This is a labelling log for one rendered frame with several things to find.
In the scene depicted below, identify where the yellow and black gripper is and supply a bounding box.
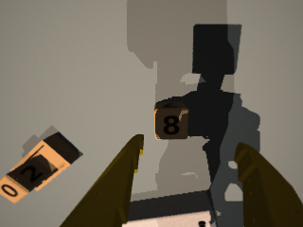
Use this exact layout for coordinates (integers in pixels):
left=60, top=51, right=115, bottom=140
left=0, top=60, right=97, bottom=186
left=60, top=134, right=303, bottom=227

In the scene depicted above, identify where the brown number cube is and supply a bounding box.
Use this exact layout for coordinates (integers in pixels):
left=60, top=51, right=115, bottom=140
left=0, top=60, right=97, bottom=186
left=154, top=102, right=188, bottom=140
left=0, top=158, right=51, bottom=203

